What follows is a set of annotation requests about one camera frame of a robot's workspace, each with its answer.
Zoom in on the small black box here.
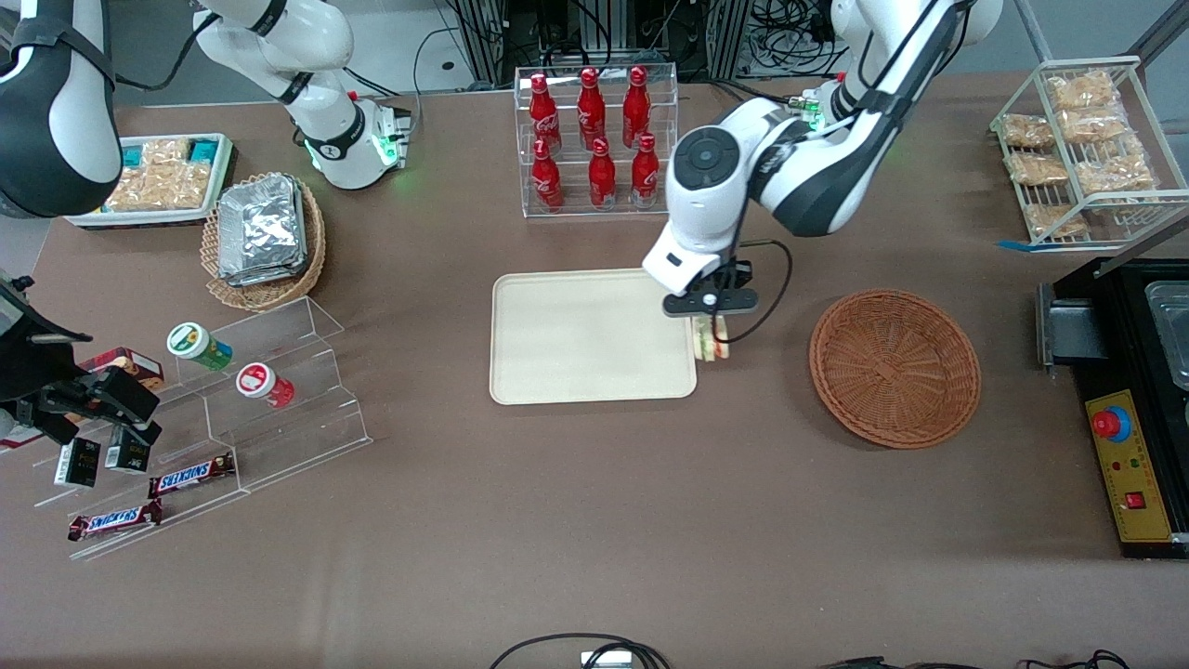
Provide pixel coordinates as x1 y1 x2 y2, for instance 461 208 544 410
53 437 102 490
104 427 152 476

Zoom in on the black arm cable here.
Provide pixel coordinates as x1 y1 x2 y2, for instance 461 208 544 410
110 7 226 94

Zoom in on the tan snack pack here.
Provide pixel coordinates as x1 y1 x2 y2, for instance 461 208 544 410
1048 71 1117 111
1001 113 1056 150
1076 151 1158 198
1008 151 1069 187
1022 204 1090 239
1059 108 1130 146

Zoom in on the black thin cable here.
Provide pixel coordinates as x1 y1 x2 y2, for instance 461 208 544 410
817 649 1132 669

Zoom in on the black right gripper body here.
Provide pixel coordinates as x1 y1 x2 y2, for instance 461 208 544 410
0 274 94 439

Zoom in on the snickers bar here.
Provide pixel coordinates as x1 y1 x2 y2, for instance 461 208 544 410
67 499 164 543
148 452 237 500

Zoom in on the clear acrylic bottle rack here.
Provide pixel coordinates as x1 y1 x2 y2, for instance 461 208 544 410
514 61 679 221

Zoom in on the red cola bottle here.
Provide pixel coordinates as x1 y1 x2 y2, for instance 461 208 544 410
576 67 607 150
529 72 563 154
622 65 651 145
632 133 660 207
589 138 618 210
531 139 565 213

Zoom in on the white snack tray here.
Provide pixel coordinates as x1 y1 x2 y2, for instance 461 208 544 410
63 133 234 230

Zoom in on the brown round wicker basket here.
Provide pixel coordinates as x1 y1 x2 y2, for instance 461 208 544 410
808 289 983 451

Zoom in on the cream plastic tray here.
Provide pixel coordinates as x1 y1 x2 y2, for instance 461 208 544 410
490 268 699 407

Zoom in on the aluminium profile bar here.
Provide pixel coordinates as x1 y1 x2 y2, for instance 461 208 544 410
1094 214 1189 278

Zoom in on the black cable bundle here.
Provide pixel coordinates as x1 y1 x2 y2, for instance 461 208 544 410
743 0 844 77

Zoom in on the white wire rack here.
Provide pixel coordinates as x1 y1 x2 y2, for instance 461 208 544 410
990 56 1189 250

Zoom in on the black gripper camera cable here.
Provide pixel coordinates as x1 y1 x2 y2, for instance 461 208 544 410
725 240 793 345

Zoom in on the grey metal plate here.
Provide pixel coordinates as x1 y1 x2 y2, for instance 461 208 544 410
1037 283 1057 371

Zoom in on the green lid can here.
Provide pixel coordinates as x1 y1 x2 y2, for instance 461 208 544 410
166 321 234 373

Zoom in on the triangle sandwich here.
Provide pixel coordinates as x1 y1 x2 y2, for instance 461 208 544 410
693 316 731 363

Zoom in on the red brown box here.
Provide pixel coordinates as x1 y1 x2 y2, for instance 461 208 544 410
78 347 166 393

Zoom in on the tan cracker pack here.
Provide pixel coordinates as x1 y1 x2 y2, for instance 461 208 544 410
104 139 213 212

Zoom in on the clear plastic container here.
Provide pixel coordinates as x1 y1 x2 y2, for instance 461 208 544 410
1146 279 1189 391

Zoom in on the yellow control panel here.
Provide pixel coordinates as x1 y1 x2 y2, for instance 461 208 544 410
1084 388 1174 545

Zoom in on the light wicker basket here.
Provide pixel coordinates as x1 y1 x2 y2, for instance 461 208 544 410
200 172 328 312

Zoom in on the black looped cable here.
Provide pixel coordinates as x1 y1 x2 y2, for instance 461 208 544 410
489 633 673 669

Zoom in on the foil container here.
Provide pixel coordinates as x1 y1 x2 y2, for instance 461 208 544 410
223 251 310 288
218 177 308 276

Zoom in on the clear acrylic stepped stand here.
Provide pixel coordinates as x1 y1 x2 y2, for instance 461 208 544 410
33 297 373 563

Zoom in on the black machine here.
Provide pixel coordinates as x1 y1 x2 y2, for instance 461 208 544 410
1036 256 1189 560

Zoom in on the aluminium equipment frame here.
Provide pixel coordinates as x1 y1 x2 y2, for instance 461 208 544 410
446 0 755 86

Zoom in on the red lid can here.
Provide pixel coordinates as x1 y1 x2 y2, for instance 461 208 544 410
235 362 296 411

